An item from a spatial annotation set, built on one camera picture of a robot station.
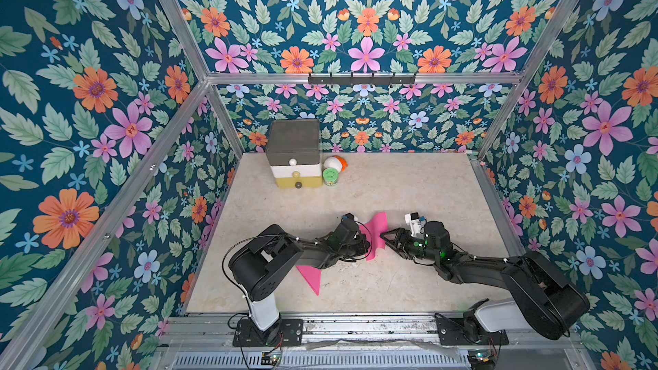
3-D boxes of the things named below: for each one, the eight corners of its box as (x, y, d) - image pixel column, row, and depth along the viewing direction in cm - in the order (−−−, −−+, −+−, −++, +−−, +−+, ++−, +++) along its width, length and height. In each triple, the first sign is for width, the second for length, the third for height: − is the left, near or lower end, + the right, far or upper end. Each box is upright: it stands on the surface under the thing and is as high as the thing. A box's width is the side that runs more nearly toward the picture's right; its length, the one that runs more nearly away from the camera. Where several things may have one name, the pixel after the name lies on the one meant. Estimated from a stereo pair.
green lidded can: (320, 182, 112) (318, 174, 108) (328, 173, 116) (327, 165, 112) (332, 189, 110) (331, 181, 106) (340, 179, 113) (340, 171, 109)
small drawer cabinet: (271, 192, 109) (258, 160, 93) (282, 147, 127) (272, 114, 111) (321, 192, 109) (316, 160, 93) (325, 147, 127) (321, 114, 111)
